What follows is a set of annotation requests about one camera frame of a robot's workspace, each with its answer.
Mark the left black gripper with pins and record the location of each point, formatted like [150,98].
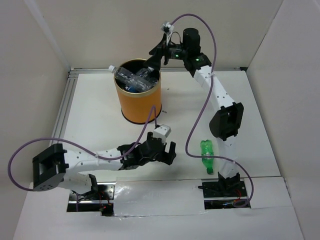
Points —
[168,157]

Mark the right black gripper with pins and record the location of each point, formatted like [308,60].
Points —
[154,61]

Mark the blue cap blue label bottle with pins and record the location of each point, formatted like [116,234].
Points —
[146,73]

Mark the clear bottle white cap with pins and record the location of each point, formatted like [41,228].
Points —
[130,79]

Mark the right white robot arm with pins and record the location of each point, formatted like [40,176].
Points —
[227,114]

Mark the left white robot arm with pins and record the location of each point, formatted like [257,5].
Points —
[58,167]

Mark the orange cylindrical bin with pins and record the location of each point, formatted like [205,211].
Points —
[135,106]

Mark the green bottle right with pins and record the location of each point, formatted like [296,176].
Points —
[207,153]

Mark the white foil cover sheet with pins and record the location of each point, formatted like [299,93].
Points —
[158,198]

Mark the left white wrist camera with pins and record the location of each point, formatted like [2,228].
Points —
[162,131]

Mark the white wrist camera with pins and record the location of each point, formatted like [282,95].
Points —
[162,131]
[167,27]

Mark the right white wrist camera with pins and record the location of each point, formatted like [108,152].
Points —
[167,27]

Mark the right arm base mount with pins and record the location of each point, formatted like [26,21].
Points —
[225,193]

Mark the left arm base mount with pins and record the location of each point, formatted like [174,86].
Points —
[99,199]

